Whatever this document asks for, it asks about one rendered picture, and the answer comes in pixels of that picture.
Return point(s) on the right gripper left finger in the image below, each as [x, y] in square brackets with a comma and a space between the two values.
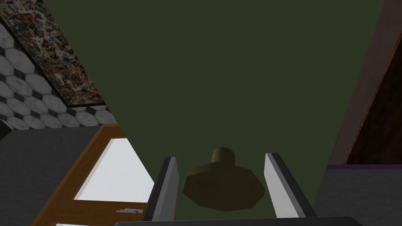
[165, 191]

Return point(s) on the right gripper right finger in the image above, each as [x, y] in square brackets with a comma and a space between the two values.
[282, 188]

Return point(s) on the olive round door knob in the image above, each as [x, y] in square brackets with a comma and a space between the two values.
[223, 185]

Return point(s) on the brown wooden glazed door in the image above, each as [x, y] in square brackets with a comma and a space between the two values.
[94, 179]

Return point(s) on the dark green door leaf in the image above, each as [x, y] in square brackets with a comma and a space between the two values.
[220, 78]

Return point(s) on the speckled abstract wall picture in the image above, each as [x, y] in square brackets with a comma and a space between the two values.
[47, 47]

